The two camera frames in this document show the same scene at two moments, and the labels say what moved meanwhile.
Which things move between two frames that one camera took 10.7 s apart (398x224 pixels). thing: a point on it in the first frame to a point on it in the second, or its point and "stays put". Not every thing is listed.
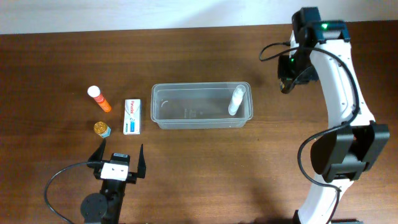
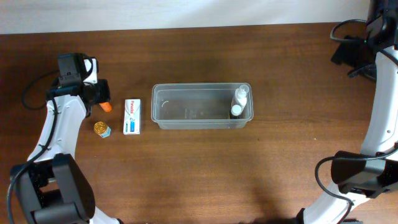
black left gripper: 133,177 to 103,91
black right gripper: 286,84 to 342,53
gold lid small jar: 101,129 stays put
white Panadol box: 132,123 stays put
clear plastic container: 198,106 stays put
